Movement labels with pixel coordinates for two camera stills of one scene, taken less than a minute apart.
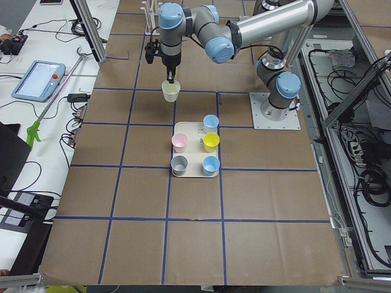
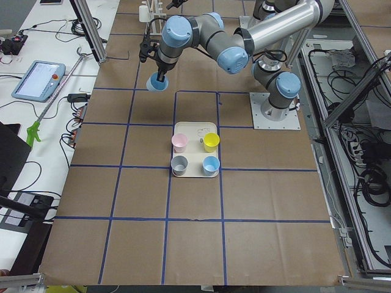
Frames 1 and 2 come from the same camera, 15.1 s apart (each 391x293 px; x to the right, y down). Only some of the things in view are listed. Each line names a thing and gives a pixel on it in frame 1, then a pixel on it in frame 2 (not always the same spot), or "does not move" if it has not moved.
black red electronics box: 13,46 does not move
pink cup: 179,141 does not move
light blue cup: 211,122 to 154,85
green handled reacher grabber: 33,130 does not move
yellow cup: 211,141 does not move
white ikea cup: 171,91 to 143,13
